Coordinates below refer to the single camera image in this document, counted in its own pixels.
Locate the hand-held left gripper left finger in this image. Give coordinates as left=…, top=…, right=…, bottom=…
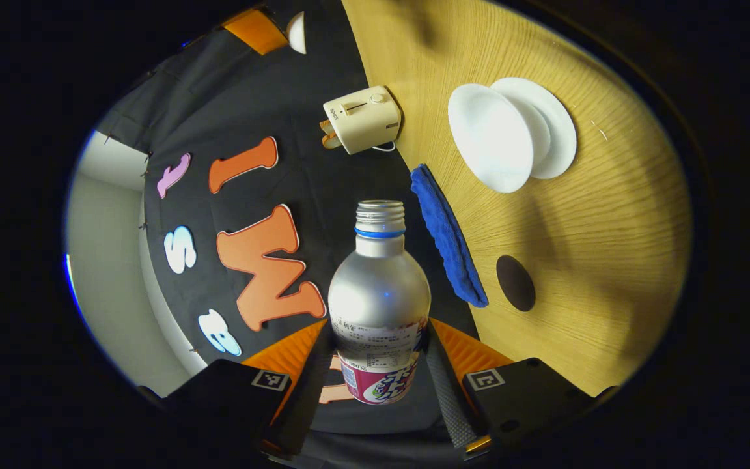
left=165, top=318, right=333, bottom=459

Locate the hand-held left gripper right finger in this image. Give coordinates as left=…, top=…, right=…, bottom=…
left=424, top=318, right=602, bottom=459

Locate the silver water bottle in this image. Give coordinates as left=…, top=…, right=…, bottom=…
left=327, top=199, right=432, bottom=405

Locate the dark round coaster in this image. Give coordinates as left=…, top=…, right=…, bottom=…
left=496, top=255, right=537, bottom=312

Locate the white teacup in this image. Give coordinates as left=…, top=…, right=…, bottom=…
left=448, top=83, right=552, bottom=193

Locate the black backdrop cloth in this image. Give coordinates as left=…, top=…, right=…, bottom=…
left=92, top=3, right=480, bottom=450

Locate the cream toaster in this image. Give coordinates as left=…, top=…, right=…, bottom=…
left=322, top=85, right=402, bottom=155

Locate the blue towel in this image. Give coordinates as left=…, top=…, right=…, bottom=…
left=410, top=163, right=490, bottom=308

